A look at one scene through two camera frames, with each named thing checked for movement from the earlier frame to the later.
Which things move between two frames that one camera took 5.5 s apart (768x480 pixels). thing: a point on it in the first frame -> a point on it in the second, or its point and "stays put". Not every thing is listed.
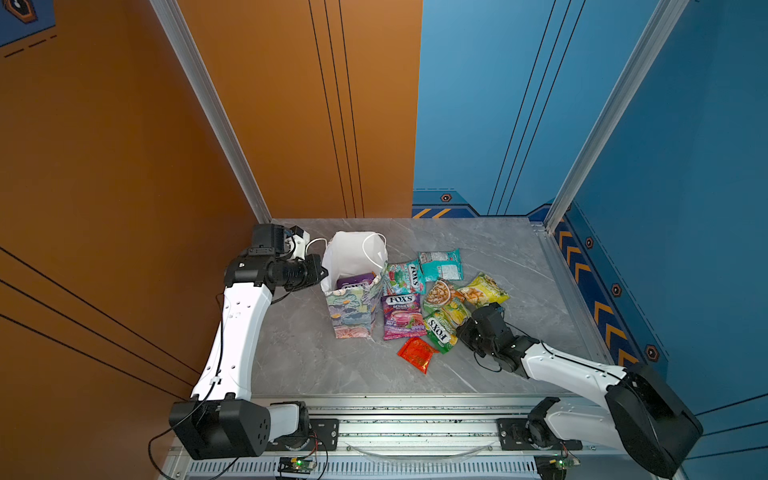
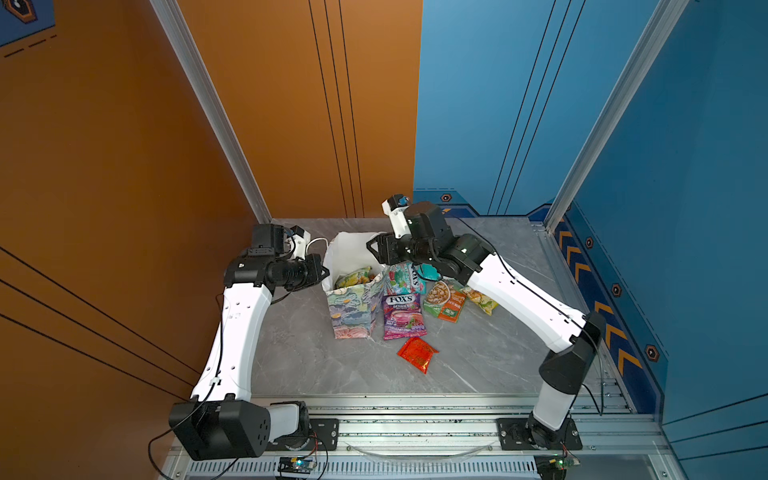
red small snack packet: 418,352 stays put
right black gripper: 465,328 -> 387,246
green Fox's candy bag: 441,321 -> 361,276
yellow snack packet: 483,290 stays put
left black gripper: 312,264 stays put
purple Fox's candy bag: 402,316 stays put
